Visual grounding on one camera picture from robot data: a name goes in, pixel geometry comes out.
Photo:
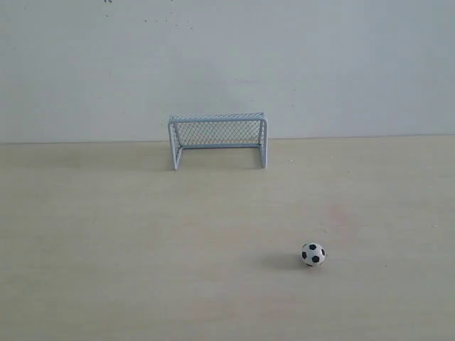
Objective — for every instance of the black and white mini ball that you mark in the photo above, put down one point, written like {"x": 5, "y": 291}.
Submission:
{"x": 313, "y": 254}

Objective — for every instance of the small white soccer goal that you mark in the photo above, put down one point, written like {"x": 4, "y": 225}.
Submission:
{"x": 247, "y": 130}

